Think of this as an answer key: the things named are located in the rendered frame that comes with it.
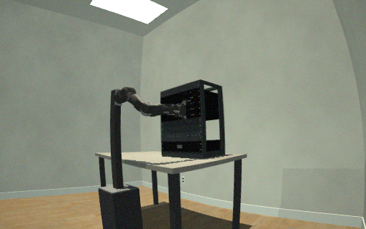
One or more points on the black server rack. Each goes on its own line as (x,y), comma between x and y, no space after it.
(195,144)

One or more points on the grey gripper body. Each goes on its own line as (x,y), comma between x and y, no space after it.
(182,110)

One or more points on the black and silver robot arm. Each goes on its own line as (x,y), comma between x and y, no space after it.
(127,94)

